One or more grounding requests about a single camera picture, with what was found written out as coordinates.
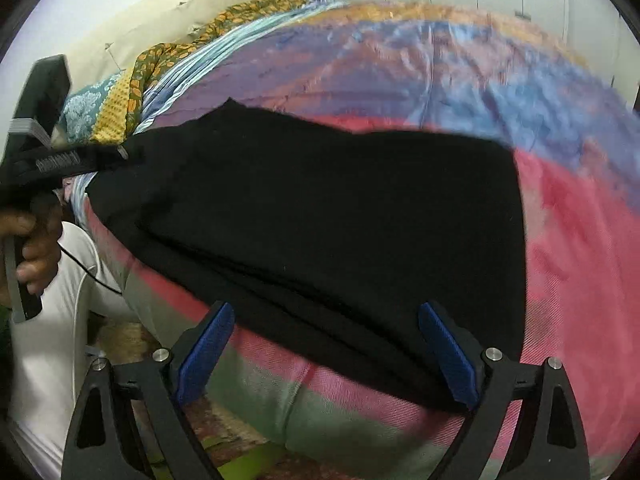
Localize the black pants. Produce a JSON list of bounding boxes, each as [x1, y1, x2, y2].
[[85, 97, 528, 413]]

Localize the blue striped bed sheet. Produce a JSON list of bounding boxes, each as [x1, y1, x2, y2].
[[62, 0, 346, 221]]

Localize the thin black cable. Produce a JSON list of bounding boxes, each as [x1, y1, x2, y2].
[[57, 241, 125, 297]]

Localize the person's left hand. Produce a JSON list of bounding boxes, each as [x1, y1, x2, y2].
[[0, 209, 64, 296]]

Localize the multicolour floral quilt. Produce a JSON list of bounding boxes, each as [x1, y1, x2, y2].
[[82, 0, 640, 480]]

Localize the teal patterned pillow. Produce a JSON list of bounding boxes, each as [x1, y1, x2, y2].
[[59, 72, 123, 143]]

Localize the person's left leg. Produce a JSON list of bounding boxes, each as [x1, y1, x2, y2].
[[10, 222, 143, 480]]

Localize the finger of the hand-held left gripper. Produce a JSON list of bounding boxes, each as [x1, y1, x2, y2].
[[80, 142, 147, 172]]

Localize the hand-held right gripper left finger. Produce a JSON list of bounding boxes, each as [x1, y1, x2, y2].
[[61, 301, 236, 480]]

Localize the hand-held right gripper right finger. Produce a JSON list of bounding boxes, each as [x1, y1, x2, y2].
[[418, 301, 591, 480]]

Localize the yellow patterned cloth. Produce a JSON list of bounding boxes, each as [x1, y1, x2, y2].
[[92, 0, 306, 146]]

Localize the cream padded headboard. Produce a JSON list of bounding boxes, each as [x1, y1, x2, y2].
[[65, 0, 276, 81]]

